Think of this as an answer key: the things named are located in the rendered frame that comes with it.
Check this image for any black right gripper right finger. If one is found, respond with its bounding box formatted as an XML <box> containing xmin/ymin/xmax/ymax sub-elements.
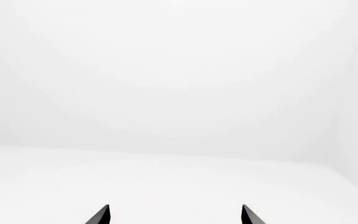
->
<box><xmin>241</xmin><ymin>203</ymin><xmax>267</xmax><ymax>224</ymax></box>

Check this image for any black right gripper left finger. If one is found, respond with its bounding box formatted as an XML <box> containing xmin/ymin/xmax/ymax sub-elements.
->
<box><xmin>85</xmin><ymin>203</ymin><xmax>111</xmax><ymax>224</ymax></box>

